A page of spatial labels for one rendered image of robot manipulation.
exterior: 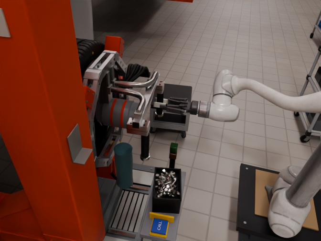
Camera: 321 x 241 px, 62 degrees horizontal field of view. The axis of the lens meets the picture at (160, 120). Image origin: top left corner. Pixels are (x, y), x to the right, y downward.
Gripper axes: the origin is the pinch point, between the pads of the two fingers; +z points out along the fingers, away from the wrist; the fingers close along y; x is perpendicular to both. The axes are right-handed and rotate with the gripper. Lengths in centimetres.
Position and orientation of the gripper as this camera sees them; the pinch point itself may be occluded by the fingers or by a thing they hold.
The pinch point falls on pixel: (160, 103)
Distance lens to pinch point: 144.5
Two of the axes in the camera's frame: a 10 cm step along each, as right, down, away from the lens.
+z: -9.8, -1.5, 1.2
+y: 1.9, -5.9, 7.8
